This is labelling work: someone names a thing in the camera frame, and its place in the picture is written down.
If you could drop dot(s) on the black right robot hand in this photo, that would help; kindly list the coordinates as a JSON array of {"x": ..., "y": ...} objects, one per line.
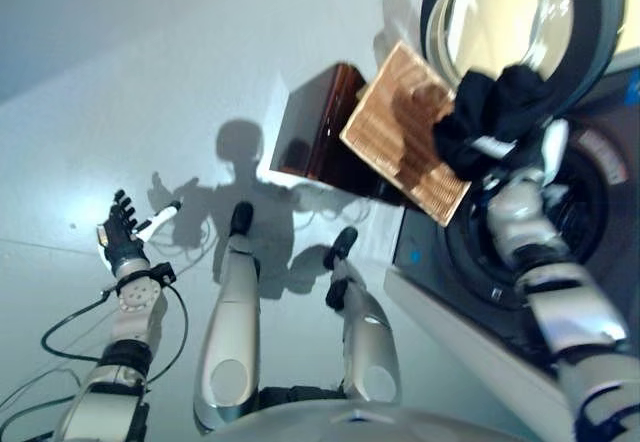
[{"x": 555, "y": 152}]

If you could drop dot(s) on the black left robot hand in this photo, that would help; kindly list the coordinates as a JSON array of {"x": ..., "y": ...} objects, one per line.
[{"x": 120, "y": 239}]

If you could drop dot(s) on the black garment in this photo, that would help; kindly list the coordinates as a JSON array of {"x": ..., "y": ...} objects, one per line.
[{"x": 495, "y": 107}]

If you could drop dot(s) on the rectangular wicker laundry basket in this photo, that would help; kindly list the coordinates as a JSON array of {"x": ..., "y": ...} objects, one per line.
[{"x": 390, "y": 132}]

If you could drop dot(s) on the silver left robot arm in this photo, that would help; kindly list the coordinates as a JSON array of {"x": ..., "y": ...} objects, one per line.
[{"x": 132, "y": 312}]

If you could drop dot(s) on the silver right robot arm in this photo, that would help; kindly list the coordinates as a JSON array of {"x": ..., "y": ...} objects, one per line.
[{"x": 550, "y": 272}]

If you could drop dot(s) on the dark grey washing machine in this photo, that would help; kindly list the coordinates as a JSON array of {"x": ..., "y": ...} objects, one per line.
[{"x": 615, "y": 242}]

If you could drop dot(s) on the round glass washer door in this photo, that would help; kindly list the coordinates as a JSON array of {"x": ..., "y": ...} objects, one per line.
[{"x": 500, "y": 12}]

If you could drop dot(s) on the blue rectangular sticker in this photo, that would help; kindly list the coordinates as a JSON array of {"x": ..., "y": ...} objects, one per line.
[{"x": 414, "y": 257}]

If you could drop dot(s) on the glossy brown stool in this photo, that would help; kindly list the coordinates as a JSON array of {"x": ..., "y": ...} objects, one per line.
[{"x": 310, "y": 122}]

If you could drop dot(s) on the silver right robot leg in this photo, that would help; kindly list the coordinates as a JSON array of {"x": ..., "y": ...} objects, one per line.
[{"x": 370, "y": 332}]

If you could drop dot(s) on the silver robot torso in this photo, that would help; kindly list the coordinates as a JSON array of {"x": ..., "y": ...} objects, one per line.
[{"x": 360, "y": 424}]

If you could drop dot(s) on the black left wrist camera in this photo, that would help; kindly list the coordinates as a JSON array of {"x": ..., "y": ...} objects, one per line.
[{"x": 164, "y": 273}]

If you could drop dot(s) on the white appliance enclosure panel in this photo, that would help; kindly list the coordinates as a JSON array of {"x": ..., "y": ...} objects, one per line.
[{"x": 465, "y": 342}]

